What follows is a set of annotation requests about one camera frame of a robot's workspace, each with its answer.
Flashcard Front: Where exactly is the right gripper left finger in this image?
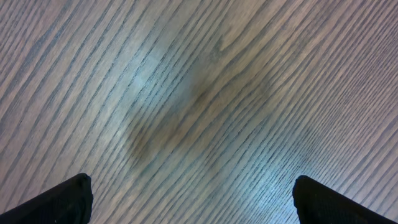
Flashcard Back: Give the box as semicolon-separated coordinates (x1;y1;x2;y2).
1;173;93;224

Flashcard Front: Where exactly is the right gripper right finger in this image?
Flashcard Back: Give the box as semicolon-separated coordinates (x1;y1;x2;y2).
292;175;397;224

